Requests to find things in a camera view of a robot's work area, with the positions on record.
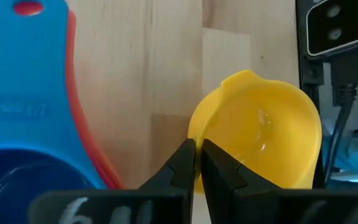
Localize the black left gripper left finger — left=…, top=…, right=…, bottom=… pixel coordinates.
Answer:
left=138, top=139, right=196, bottom=192

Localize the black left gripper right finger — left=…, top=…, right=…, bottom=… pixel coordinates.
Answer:
left=201, top=139, right=281, bottom=224

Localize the yellow measuring cup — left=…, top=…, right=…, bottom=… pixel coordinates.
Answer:
left=187, top=69, right=323, bottom=194

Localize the red measuring cup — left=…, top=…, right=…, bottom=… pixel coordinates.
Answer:
left=12, top=0, right=126, bottom=190

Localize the blue measuring cup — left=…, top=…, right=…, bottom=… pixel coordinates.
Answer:
left=0, top=0, right=108, bottom=224

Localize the black camera cable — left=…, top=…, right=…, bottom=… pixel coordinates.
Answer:
left=321, top=58, right=358, bottom=189

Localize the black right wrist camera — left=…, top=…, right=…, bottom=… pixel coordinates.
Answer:
left=303, top=0, right=358, bottom=60

